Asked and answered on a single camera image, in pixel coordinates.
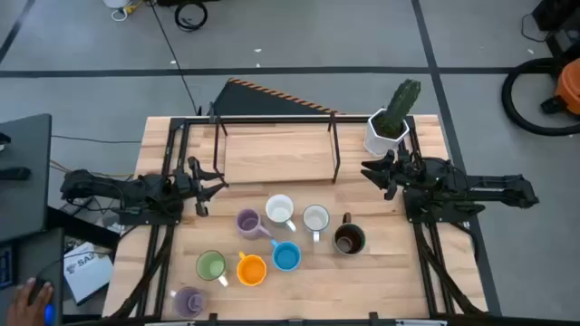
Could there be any black keyboard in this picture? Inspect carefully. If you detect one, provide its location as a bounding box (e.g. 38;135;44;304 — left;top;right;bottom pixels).
0;244;18;291

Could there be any black remote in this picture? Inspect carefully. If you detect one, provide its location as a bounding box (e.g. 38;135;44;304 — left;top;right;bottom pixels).
0;166;32;181

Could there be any person's hand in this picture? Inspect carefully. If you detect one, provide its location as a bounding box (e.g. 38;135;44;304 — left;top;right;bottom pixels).
5;276;54;326

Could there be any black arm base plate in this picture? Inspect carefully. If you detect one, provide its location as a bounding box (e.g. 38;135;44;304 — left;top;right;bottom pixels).
402;187;486;224
118;198;182;226

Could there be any thin black floor cable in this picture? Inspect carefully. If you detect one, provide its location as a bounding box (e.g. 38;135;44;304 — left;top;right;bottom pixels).
51;134;142;145

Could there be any blue faceted mug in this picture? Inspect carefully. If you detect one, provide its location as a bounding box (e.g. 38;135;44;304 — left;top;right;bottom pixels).
270;238;303;273

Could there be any black power adapter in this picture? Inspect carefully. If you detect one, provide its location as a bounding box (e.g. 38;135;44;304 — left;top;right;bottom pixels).
59;198;91;216

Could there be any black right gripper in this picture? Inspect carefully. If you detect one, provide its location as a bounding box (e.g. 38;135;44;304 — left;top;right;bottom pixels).
360;149;427;201

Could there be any dark brown mug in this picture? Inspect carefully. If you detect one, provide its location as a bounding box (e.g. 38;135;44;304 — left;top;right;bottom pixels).
333;211;367;257

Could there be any black board with orange-striped edge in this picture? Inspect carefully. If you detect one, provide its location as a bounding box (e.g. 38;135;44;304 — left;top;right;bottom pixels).
211;77;345;117

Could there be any coiled black cable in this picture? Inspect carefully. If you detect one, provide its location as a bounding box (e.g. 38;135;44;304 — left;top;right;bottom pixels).
173;1;209;33

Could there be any green cactus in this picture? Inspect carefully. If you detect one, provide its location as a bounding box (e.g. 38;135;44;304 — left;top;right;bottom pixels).
379;78;422;139

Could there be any long black floor cable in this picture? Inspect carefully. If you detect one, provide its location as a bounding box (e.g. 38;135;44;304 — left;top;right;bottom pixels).
147;0;203;117

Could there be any dark grey desk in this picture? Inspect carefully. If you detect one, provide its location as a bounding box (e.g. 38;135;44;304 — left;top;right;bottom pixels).
0;113;53;244
0;227;64;326

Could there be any white faceted plant pot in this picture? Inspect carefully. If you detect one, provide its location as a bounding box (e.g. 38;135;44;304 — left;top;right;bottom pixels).
362;107;411;158

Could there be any white mug with blue pattern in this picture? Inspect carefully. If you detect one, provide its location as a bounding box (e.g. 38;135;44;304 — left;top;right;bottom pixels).
302;204;331;244

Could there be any orange vacuum cleaner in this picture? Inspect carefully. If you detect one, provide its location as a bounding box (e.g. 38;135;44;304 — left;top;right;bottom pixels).
500;57;580;137
540;57;580;117

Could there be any black computer mouse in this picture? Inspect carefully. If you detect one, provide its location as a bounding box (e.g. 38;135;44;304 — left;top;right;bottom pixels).
27;278;58;326

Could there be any black desk foot bar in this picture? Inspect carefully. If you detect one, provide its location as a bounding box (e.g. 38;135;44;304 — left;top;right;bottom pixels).
47;206;121;249

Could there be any green mug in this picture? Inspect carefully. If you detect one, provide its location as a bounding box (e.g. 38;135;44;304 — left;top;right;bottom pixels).
195;249;230;288

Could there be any orange faceted mug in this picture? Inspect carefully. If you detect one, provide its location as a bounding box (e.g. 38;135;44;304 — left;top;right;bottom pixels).
236;251;268;288

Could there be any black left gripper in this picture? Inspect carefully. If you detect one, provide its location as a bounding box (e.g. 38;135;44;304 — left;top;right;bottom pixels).
171;156;230;218

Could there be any black metal shelf frame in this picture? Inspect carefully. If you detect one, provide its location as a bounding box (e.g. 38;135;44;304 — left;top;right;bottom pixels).
208;112;342;189

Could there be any white cardboard box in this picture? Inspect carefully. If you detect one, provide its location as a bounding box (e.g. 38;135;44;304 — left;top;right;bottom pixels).
63;241;114;305

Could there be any black equipment case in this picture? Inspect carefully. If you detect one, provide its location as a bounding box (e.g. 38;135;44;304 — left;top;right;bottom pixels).
532;0;580;59

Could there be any lilac mug with brown rim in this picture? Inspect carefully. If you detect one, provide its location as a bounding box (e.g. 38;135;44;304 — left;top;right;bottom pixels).
169;285;209;320

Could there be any plain white mug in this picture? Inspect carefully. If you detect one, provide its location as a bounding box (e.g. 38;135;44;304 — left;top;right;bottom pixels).
265;194;298;233

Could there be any purple ribbed mug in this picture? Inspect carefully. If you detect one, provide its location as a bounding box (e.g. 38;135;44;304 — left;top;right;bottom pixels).
235;207;273;241

